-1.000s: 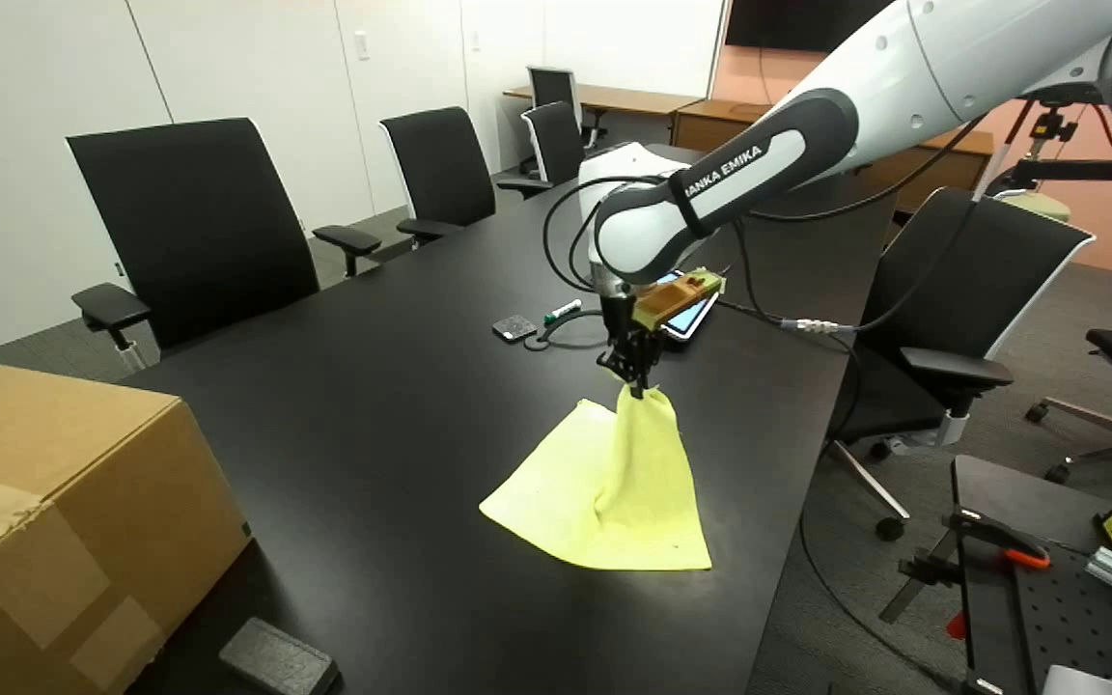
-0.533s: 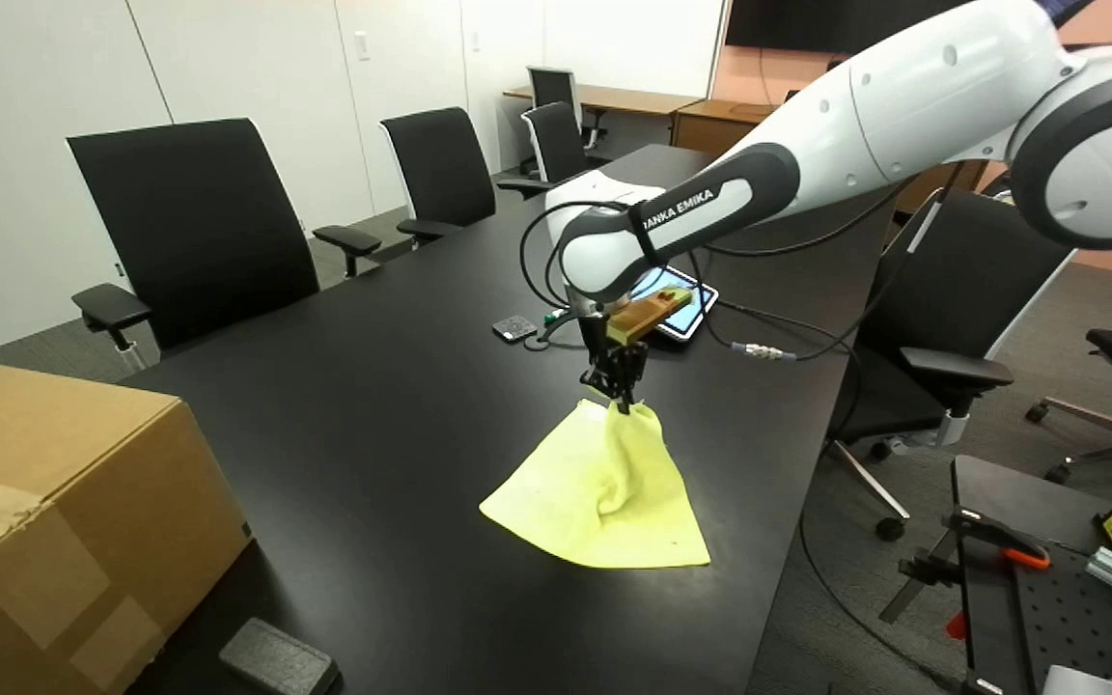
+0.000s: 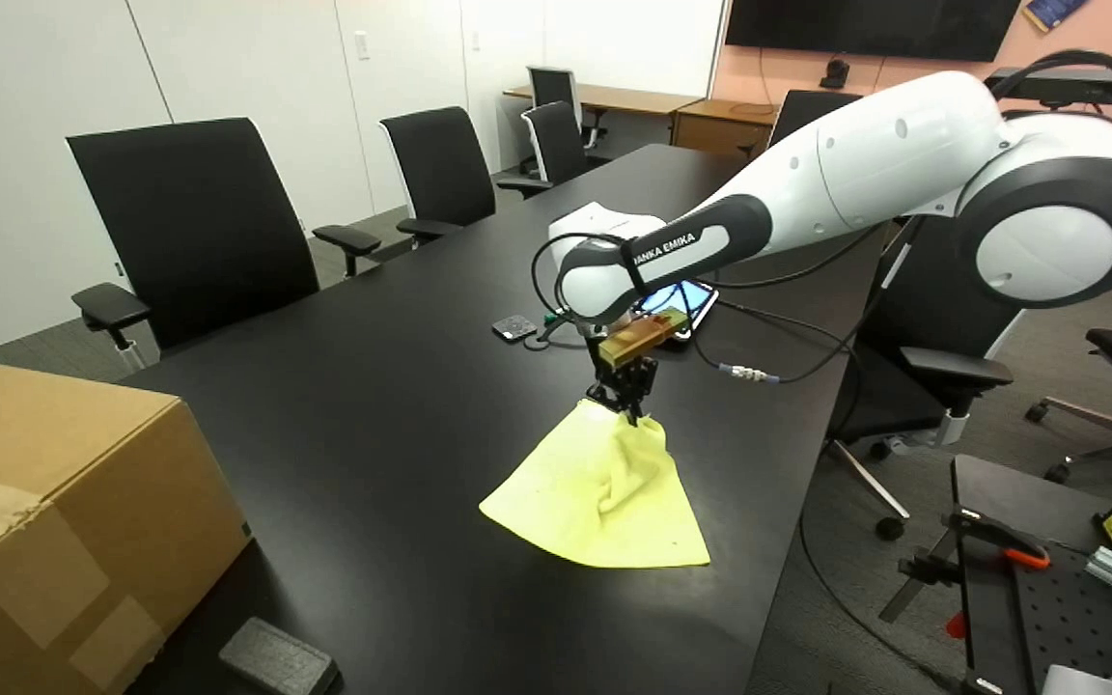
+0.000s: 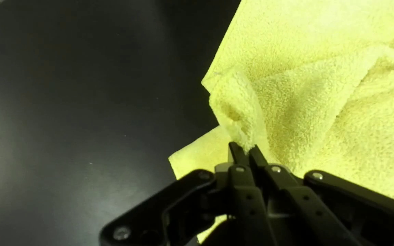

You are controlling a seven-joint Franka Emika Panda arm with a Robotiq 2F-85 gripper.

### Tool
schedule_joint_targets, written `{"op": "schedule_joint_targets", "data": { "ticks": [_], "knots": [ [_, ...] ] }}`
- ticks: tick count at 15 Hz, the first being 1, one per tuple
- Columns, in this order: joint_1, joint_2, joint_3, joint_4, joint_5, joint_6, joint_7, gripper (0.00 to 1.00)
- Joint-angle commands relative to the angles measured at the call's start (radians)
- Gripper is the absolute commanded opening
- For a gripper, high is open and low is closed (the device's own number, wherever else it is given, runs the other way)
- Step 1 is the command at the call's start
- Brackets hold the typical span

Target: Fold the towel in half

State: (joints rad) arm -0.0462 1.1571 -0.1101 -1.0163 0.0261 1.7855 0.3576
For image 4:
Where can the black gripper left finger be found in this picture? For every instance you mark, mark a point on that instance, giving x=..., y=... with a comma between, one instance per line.
x=243, y=196

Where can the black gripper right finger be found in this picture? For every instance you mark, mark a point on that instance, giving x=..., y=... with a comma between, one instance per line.
x=307, y=210

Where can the yellow towel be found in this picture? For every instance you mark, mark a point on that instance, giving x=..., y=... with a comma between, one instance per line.
x=321, y=91

